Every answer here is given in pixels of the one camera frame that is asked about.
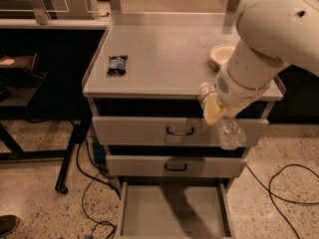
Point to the clear plastic water bottle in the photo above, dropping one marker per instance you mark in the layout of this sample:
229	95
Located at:
229	132

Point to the grey bottom drawer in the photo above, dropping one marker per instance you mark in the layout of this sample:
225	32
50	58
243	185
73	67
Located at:
173	210

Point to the grey drawer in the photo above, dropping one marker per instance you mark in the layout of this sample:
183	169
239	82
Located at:
168	131
174	166
173	210

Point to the dark shoe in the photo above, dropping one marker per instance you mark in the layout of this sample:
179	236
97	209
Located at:
8	223

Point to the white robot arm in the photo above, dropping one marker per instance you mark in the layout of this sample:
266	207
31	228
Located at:
274	34

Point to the grey drawer cabinet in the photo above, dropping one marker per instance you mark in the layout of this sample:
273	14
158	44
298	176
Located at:
167	61

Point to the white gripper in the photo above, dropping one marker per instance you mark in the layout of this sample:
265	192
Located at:
233	92

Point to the black table frame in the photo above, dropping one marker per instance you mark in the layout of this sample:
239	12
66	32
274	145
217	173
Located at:
20	85

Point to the grey middle drawer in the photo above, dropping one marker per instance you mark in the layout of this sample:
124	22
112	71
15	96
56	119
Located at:
174	166

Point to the black power adapter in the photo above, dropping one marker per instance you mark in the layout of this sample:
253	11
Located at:
99	153

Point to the grey top drawer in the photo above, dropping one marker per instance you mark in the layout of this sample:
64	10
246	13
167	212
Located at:
168	131

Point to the dark blue snack bar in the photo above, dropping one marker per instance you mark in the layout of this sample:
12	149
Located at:
117	65

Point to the white paper bowl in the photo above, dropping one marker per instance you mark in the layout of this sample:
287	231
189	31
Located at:
219	55

